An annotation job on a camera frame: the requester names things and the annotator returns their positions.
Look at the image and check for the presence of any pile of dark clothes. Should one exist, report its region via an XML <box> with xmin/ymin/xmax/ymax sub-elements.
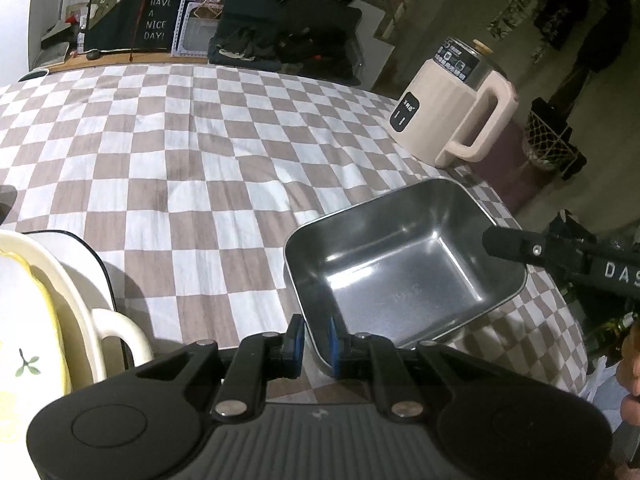
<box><xmin>207</xmin><ymin>0</ymin><xmax>363</xmax><ymax>86</ymax></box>

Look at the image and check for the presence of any white black-rimmed enamel tray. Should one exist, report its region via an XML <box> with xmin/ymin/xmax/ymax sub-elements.
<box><xmin>22</xmin><ymin>229</ymin><xmax>119</xmax><ymax>313</ymax></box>

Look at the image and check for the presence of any checkered tablecloth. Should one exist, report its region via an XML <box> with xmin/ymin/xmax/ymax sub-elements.
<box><xmin>0</xmin><ymin>62</ymin><xmax>588</xmax><ymax>401</ymax></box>

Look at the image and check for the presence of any cream electric kettle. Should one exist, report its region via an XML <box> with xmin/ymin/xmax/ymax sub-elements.
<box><xmin>390</xmin><ymin>37</ymin><xmax>519</xmax><ymax>169</ymax></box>

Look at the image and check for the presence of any yellow-rimmed leaf print plate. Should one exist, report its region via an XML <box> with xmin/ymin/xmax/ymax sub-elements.
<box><xmin>0</xmin><ymin>252</ymin><xmax>71</xmax><ymax>443</ymax></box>

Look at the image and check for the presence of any cream bowl with handle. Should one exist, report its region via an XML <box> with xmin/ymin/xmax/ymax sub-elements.
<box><xmin>0</xmin><ymin>231</ymin><xmax>154</xmax><ymax>396</ymax></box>

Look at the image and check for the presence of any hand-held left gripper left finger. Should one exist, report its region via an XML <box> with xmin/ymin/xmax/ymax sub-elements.
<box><xmin>132</xmin><ymin>314</ymin><xmax>306</xmax><ymax>423</ymax></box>

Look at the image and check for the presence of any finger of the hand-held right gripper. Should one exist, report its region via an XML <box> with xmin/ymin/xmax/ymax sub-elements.
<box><xmin>481</xmin><ymin>226</ymin><xmax>591</xmax><ymax>273</ymax></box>

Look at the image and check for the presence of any net-covered basket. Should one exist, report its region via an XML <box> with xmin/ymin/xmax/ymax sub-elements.
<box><xmin>522</xmin><ymin>97</ymin><xmax>588</xmax><ymax>181</ymax></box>

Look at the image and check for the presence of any wooden board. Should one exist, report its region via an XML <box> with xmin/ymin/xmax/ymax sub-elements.
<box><xmin>47</xmin><ymin>50</ymin><xmax>211</xmax><ymax>75</ymax></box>

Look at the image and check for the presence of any person's right hand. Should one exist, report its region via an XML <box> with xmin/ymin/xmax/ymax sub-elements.
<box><xmin>616</xmin><ymin>317</ymin><xmax>640</xmax><ymax>423</ymax></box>

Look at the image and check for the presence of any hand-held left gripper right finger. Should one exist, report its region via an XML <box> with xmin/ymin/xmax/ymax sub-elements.
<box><xmin>326</xmin><ymin>315</ymin><xmax>483</xmax><ymax>422</ymax></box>

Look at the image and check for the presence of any black printed poster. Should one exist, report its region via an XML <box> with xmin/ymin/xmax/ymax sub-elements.
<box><xmin>82</xmin><ymin>0</ymin><xmax>186</xmax><ymax>56</ymax></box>

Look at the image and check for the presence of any clear storage box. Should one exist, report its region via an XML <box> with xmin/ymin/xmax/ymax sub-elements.
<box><xmin>170</xmin><ymin>0</ymin><xmax>233</xmax><ymax>58</ymax></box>

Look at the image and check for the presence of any steel rectangular tray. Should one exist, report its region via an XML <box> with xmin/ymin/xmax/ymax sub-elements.
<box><xmin>283</xmin><ymin>178</ymin><xmax>528</xmax><ymax>376</ymax></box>

